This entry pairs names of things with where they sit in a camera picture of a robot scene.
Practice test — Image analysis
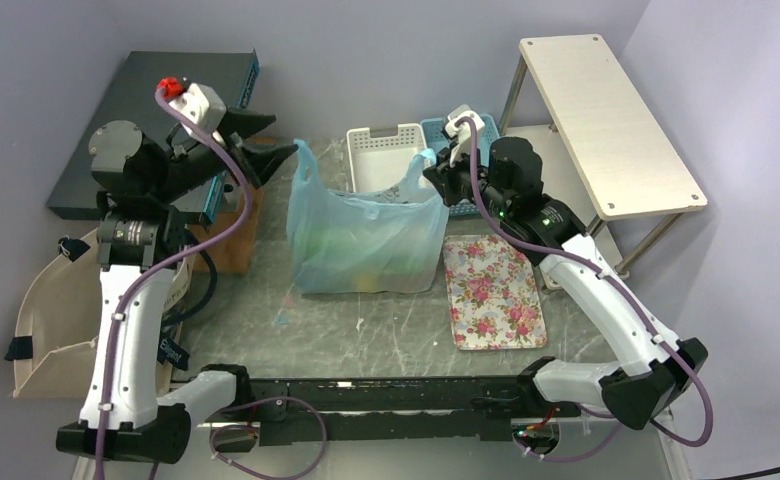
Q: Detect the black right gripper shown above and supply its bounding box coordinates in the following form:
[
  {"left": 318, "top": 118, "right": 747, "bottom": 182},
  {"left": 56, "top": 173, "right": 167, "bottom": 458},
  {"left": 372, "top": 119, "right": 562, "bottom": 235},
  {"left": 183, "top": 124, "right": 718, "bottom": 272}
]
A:
[{"left": 424, "top": 136, "right": 513, "bottom": 219}]

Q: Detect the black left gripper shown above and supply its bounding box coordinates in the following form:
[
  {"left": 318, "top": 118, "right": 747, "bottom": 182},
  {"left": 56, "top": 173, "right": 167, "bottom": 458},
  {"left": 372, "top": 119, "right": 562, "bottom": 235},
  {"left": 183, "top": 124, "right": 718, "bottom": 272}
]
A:
[{"left": 151, "top": 104, "right": 298, "bottom": 203}]

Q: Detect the light blue printed grocery bag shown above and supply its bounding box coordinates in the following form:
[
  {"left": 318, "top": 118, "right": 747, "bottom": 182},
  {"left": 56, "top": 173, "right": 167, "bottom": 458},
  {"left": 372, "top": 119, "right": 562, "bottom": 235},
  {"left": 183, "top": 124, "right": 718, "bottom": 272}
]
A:
[{"left": 286, "top": 140, "right": 449, "bottom": 294}]

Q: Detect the beige canvas tote bag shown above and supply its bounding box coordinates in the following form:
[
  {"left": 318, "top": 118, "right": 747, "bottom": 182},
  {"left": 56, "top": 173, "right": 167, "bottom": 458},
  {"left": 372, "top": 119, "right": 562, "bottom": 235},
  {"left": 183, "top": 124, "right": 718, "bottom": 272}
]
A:
[{"left": 3, "top": 225, "right": 196, "bottom": 401}]

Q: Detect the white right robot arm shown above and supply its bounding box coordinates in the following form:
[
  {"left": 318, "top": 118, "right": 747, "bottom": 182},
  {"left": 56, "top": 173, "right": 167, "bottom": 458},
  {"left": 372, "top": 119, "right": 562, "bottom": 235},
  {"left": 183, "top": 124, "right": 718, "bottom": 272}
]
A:
[{"left": 424, "top": 137, "right": 714, "bottom": 445}]

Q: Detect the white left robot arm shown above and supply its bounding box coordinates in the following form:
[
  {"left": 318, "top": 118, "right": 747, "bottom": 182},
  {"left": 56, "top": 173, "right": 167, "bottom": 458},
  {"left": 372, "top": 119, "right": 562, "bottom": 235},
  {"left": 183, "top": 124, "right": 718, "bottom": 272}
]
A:
[{"left": 55, "top": 108, "right": 296, "bottom": 464}]

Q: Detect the blue perforated plastic basket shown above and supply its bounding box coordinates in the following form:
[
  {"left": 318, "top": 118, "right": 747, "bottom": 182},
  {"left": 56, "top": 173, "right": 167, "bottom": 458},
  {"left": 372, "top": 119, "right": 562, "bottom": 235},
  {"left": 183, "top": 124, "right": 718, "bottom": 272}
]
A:
[{"left": 420, "top": 113, "right": 504, "bottom": 219}]

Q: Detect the white perforated plastic basket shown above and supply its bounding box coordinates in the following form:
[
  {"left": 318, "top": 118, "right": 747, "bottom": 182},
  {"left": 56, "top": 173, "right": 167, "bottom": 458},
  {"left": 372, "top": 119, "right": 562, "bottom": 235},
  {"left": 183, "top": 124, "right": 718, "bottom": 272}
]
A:
[{"left": 346, "top": 123, "right": 435, "bottom": 203}]

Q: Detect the wooden board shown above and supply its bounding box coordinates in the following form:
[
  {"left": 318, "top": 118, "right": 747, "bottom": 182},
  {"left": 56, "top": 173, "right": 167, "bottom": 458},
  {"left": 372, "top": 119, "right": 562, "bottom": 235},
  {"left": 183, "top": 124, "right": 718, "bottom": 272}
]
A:
[{"left": 191, "top": 137, "right": 277, "bottom": 276}]

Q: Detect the floral pattern tray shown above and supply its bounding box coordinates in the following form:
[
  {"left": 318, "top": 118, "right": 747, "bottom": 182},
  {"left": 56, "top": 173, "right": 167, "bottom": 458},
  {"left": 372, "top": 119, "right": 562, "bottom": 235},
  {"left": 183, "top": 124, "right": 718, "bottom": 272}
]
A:
[{"left": 443, "top": 235, "right": 548, "bottom": 351}]

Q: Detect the dark grey flat equipment box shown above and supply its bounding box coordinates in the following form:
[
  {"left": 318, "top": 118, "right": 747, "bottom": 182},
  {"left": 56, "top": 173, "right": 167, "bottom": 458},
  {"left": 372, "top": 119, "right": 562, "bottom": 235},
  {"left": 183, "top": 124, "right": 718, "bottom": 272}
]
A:
[{"left": 46, "top": 51, "right": 260, "bottom": 221}]

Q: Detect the white two-tier metal shelf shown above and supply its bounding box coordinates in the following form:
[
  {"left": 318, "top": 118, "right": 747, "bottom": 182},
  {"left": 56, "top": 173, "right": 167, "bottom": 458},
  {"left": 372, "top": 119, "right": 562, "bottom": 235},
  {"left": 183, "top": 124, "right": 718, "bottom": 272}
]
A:
[{"left": 497, "top": 34, "right": 708, "bottom": 277}]

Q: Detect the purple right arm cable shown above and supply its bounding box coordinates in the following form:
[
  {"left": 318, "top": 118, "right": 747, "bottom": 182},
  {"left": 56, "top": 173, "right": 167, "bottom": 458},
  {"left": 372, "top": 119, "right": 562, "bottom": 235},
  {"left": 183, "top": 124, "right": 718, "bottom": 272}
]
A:
[{"left": 459, "top": 117, "right": 715, "bottom": 464}]

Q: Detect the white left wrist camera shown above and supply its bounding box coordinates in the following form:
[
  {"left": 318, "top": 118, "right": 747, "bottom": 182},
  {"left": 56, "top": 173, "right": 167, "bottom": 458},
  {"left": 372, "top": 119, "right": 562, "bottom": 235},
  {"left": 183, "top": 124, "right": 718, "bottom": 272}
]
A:
[{"left": 156, "top": 77, "right": 227, "bottom": 136}]

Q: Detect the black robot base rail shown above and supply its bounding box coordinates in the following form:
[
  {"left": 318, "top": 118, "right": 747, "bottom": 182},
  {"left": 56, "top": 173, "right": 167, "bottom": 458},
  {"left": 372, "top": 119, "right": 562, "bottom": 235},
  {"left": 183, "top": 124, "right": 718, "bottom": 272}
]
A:
[{"left": 209, "top": 374, "right": 579, "bottom": 446}]

